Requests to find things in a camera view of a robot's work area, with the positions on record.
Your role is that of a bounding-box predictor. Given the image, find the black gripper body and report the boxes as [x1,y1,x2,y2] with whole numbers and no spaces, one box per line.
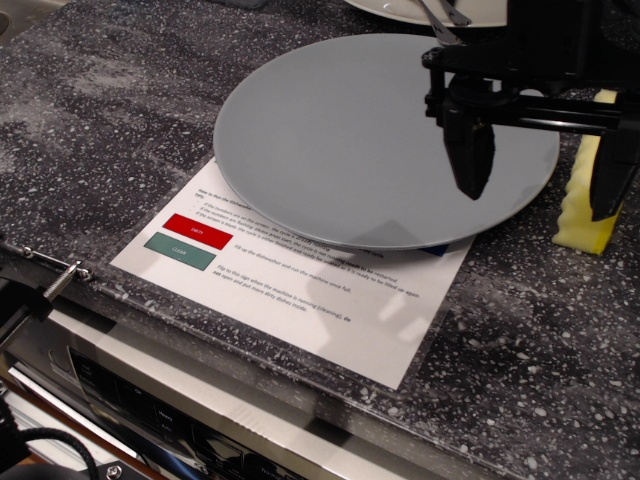
[423,1,639,135]

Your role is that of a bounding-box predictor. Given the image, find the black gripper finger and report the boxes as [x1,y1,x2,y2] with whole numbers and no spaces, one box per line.
[441,78,495,200]
[589,90,639,221]

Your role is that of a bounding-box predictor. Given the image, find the yellow sponge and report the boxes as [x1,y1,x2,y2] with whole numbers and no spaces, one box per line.
[551,88,625,257]

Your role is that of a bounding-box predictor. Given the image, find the white plate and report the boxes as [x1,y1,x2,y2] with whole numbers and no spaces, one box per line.
[346,0,507,28]

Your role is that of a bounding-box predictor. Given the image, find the grey round plate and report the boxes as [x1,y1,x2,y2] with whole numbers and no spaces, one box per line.
[213,33,559,250]

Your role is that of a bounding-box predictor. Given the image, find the silver fork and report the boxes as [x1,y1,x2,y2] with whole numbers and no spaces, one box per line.
[417,0,464,46]

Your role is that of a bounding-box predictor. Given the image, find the silver spoon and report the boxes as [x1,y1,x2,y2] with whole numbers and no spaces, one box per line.
[440,0,472,27]

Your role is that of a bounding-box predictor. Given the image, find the laminated white instruction sheet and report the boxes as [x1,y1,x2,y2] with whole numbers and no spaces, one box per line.
[113,161,470,389]

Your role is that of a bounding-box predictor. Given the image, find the stainless steel dishwasher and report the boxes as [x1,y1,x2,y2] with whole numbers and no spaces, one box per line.
[1,311,488,479]

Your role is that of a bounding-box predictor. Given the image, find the metal clamp screw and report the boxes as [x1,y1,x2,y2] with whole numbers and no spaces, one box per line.
[1,241,94,327]

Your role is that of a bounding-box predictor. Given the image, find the black cable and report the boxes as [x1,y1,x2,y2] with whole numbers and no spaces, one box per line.
[0,394,101,480]

